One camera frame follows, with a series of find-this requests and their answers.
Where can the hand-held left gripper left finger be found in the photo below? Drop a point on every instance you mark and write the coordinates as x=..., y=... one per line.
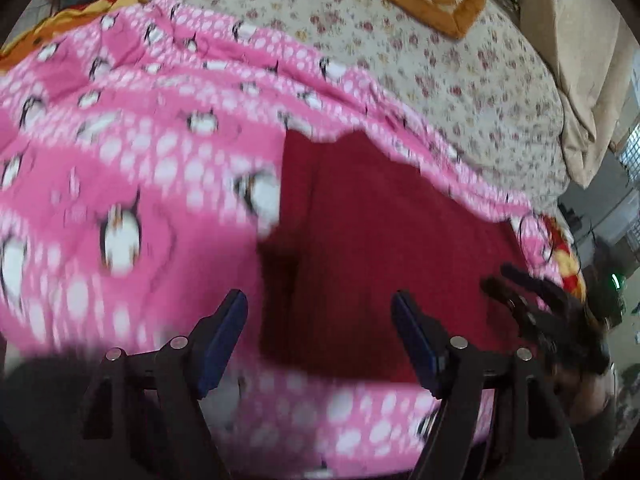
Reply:
x=222, y=345

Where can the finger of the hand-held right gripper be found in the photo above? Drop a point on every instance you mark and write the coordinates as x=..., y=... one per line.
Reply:
x=535, y=285
x=507, y=300

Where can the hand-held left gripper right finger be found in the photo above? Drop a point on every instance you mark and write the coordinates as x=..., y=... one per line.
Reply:
x=417, y=345

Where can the dark red sweater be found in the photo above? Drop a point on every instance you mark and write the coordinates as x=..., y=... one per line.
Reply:
x=380, y=260

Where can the person's right hand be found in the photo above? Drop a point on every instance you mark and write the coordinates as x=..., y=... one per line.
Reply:
x=590, y=395

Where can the glass block window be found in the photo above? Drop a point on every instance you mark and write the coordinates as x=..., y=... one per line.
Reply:
x=632, y=155

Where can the pink penguin print blanket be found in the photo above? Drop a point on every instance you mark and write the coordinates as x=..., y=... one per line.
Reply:
x=125, y=185

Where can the floral print quilt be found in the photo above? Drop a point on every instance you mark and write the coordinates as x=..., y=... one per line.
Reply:
x=440, y=85

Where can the beige cloth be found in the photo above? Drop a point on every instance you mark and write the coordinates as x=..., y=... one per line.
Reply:
x=585, y=60

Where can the red yellow printed sheet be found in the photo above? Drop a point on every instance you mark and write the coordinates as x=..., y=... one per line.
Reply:
x=70, y=20

